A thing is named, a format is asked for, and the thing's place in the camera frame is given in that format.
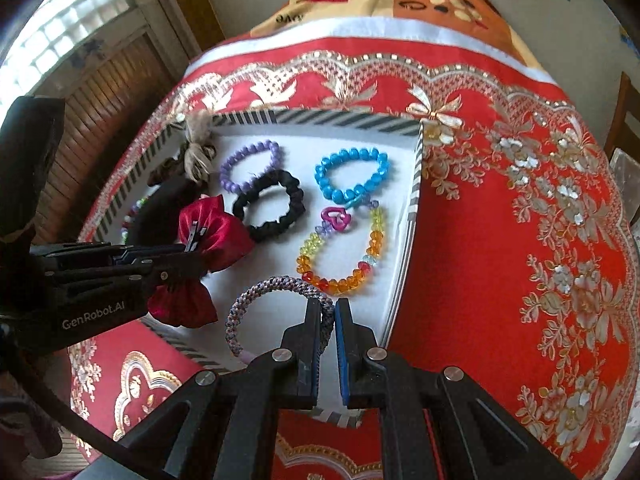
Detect wooden panel door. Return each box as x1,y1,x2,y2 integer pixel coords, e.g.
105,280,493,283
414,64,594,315
25,30,191,241

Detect multicolour round bead bracelet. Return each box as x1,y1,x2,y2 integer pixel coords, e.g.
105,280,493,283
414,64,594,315
120,197,148,243

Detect orange bead bracelet pink heart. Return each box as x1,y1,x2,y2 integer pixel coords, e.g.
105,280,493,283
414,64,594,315
296,199,387,295

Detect black cloth piece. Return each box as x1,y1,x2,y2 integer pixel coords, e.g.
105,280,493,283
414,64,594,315
131,180,201,247

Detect window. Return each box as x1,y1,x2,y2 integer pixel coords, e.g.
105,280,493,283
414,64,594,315
0,0,136,101

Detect striped shallow tray box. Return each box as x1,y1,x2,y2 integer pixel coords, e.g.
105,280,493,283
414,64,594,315
77,107,426,428

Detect purple bead bracelet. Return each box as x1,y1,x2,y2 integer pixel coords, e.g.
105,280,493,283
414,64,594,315
219,140,282,195

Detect red floral embroidered tablecloth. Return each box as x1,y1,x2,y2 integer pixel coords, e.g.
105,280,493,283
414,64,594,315
65,35,640,480

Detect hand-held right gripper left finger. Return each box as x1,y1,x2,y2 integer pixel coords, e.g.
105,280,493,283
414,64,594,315
120,297,323,480

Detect red satin bow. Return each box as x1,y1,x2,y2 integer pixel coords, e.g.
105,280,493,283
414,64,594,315
147,197,256,328

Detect black cable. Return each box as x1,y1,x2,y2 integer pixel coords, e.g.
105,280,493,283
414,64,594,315
0,327,108,463

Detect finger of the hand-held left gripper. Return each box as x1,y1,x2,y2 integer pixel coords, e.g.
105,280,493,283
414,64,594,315
44,254,208,294
30,241,198,267

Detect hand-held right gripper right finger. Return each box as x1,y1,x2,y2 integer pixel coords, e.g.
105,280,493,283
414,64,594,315
334,297,581,480

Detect black scrunchie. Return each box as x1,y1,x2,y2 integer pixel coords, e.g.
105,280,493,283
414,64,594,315
232,170,306,243

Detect blue bead bracelet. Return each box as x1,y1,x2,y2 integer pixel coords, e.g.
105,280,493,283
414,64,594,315
314,146,390,206

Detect leopard print bow hair tie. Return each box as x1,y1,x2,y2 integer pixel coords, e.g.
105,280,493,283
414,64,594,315
182,112,217,183

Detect wooden chair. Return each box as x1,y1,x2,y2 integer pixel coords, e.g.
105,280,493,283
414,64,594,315
602,72,640,161

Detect brown scrunchie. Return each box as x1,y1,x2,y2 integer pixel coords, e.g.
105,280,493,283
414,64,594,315
147,142,193,186

